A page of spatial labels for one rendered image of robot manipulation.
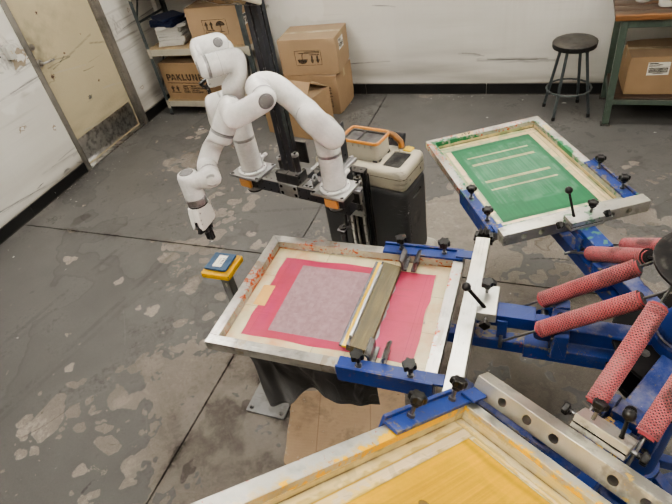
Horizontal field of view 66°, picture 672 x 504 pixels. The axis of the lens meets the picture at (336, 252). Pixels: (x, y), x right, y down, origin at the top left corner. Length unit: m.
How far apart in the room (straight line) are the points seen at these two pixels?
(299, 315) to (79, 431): 1.70
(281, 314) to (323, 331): 0.18
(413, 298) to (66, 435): 2.10
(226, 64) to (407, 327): 1.12
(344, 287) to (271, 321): 0.30
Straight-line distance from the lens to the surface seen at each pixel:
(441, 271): 1.95
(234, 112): 1.78
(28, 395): 3.59
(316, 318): 1.84
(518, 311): 1.71
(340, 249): 2.05
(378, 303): 1.80
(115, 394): 3.27
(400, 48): 5.46
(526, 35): 5.27
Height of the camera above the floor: 2.29
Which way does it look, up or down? 40 degrees down
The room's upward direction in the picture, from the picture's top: 11 degrees counter-clockwise
